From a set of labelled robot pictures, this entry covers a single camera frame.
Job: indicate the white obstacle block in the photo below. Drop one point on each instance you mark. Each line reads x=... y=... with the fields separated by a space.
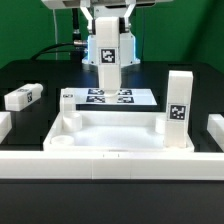
x=215 y=127
x=5 y=125

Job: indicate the white front obstacle bar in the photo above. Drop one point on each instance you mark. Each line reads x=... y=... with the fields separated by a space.
x=145 y=166

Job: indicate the white left obstacle block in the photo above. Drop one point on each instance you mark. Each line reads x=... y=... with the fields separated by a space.
x=5 y=125

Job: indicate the white desk top tray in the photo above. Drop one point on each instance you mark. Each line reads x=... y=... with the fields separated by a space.
x=109 y=131

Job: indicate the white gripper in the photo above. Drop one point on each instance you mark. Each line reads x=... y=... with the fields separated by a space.
x=124 y=23

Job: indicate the white right obstacle block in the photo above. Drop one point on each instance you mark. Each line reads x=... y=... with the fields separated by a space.
x=215 y=127

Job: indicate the printed fiducial marker sheet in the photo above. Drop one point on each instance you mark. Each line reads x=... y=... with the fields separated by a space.
x=124 y=97

